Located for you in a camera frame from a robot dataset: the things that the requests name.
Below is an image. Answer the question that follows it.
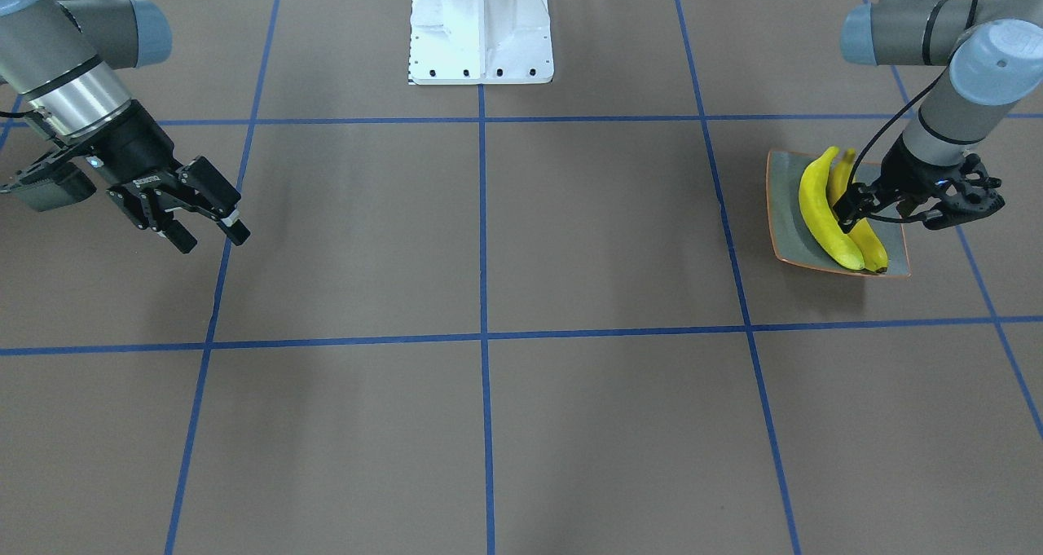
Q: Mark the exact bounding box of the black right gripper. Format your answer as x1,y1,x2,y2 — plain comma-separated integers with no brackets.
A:
88,99,251,254

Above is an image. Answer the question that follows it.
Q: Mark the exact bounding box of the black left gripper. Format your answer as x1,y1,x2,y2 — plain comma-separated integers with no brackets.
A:
832,140,1005,233

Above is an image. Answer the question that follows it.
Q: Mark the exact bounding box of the yellow-green banana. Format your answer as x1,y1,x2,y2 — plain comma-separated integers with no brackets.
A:
826,149,889,274

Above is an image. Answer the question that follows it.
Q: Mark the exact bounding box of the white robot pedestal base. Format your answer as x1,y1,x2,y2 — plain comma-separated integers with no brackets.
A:
407,0,555,85

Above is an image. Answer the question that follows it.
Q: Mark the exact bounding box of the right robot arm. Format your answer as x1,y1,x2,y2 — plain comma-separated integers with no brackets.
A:
1,0,250,254

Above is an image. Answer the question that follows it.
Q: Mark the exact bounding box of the yellow banana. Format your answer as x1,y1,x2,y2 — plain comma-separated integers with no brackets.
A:
798,146,865,271

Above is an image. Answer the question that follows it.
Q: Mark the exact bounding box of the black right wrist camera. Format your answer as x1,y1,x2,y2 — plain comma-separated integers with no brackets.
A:
1,151,97,212

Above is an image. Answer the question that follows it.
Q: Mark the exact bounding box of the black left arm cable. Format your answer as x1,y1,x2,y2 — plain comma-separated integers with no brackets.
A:
846,0,983,226

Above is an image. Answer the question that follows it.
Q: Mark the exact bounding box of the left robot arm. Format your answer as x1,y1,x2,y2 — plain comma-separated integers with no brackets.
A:
834,0,1042,232

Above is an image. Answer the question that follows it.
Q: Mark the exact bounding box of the grey square plate orange rim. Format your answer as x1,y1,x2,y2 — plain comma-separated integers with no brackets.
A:
766,149,909,279

